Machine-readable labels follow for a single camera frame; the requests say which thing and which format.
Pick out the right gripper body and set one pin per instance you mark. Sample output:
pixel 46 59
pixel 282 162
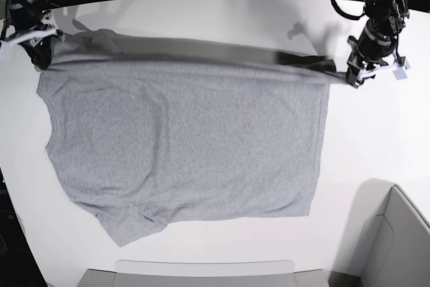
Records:
pixel 32 36

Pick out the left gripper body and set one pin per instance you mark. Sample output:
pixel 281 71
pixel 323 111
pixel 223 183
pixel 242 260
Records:
pixel 373 52

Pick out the grey T-shirt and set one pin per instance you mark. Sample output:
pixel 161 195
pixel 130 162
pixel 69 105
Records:
pixel 141 141

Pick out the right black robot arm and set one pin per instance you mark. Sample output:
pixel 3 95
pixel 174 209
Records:
pixel 24 25

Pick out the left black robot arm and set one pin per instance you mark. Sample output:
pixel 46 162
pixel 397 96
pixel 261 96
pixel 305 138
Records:
pixel 387 16

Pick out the grey bin at right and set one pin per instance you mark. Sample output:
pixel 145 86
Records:
pixel 393 247

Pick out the grey bin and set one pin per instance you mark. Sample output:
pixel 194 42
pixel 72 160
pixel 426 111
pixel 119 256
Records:
pixel 393 247
pixel 263 273

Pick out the grey bin at bottom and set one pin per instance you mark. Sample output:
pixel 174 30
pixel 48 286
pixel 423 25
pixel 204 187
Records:
pixel 263 273

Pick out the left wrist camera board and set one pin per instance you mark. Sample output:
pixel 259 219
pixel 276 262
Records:
pixel 401 68

